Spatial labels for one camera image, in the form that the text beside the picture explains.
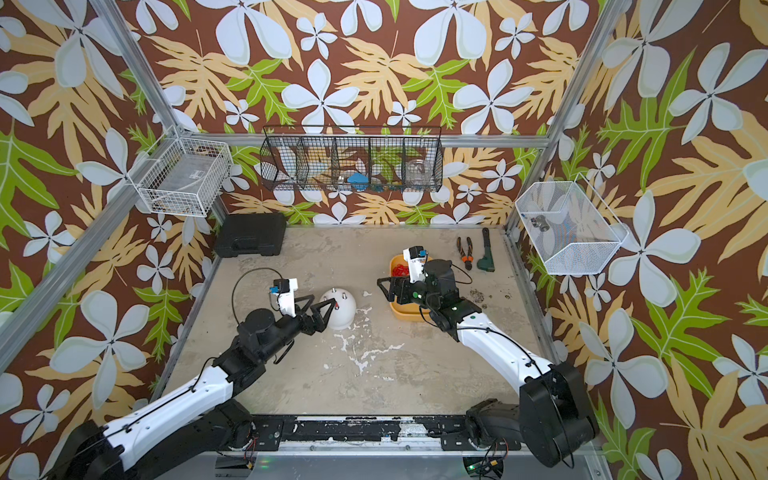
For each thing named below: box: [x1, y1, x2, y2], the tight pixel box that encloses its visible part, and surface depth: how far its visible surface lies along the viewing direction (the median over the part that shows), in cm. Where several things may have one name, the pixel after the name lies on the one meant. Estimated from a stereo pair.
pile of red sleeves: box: [391, 263, 410, 277], surface depth 107 cm
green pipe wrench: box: [477, 227, 495, 272], surface depth 111 cm
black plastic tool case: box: [215, 213, 286, 258], surface depth 119 cm
